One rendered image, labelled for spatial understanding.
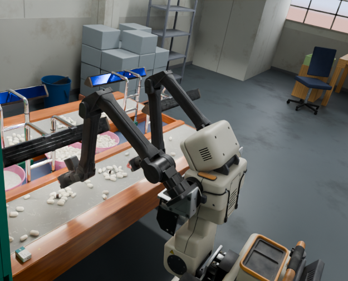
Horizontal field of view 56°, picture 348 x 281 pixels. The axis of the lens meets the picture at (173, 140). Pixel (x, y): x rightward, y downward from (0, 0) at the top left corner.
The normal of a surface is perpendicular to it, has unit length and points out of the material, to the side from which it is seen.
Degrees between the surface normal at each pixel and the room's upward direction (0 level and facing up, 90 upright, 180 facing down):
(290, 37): 90
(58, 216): 0
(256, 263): 0
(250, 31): 90
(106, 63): 90
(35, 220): 0
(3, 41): 90
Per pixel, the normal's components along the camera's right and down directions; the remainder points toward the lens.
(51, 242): 0.18, -0.87
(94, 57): -0.51, 0.32
